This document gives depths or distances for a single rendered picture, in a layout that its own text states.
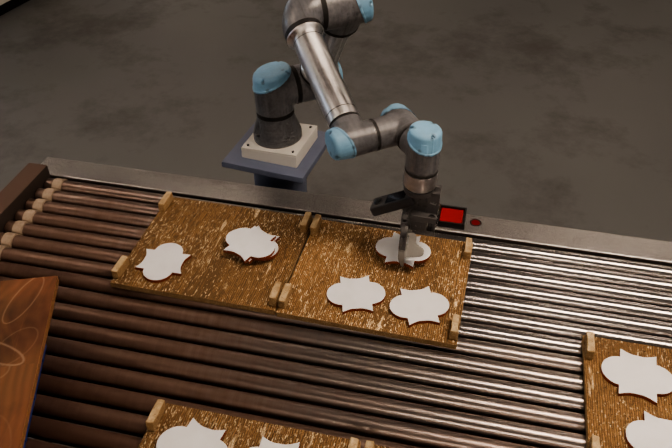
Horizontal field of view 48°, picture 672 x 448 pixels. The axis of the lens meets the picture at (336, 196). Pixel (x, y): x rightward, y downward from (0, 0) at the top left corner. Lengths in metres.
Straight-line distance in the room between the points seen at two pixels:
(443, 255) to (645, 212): 2.03
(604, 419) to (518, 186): 2.28
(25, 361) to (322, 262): 0.70
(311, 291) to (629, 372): 0.71
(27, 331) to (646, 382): 1.26
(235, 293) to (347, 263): 0.28
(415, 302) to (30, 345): 0.82
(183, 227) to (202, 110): 2.41
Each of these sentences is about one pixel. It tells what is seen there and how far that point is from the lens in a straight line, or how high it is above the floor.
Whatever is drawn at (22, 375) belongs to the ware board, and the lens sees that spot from 1.58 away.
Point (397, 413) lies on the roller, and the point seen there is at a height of 0.91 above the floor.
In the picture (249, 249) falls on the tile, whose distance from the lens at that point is 1.84.
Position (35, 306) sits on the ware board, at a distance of 1.70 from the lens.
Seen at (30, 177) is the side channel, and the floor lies 0.95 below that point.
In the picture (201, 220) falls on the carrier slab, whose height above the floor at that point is 0.94.
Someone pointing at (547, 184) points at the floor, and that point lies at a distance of 3.81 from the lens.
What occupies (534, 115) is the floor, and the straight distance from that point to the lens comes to 4.36.
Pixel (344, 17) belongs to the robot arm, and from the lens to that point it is 1.89.
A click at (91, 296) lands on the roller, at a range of 1.87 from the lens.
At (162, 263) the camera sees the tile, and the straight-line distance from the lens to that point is 1.87.
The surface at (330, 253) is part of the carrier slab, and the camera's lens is 1.86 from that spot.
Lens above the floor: 2.17
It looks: 37 degrees down
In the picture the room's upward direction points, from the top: straight up
